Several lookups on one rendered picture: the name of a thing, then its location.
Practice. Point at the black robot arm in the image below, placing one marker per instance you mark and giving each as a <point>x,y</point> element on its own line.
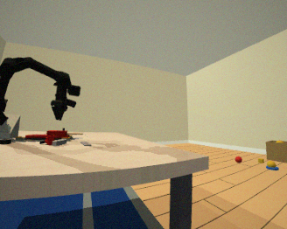
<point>10,66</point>

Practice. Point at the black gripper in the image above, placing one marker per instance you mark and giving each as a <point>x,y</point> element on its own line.
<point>59,106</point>

